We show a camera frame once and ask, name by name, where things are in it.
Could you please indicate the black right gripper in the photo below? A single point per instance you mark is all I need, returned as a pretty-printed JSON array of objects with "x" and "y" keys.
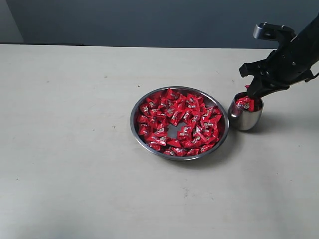
[{"x": 282, "y": 68}]

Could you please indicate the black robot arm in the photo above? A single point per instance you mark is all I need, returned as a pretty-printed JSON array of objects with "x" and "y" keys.
[{"x": 310, "y": 33}]

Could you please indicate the red candies in cup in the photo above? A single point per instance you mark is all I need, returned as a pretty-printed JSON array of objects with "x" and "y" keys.
[{"x": 248, "y": 104}]

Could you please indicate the stainless steel cup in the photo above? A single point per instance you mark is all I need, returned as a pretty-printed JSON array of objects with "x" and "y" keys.
[{"x": 240, "y": 119}]

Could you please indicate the stainless steel bowl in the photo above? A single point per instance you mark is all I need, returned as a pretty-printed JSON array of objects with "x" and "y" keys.
[{"x": 142, "y": 142}]

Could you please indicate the pile of red wrapped candies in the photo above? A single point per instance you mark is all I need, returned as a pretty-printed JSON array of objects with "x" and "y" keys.
[{"x": 199, "y": 124}]

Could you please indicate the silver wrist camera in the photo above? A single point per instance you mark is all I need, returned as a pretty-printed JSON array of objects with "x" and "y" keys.
[{"x": 271, "y": 32}]

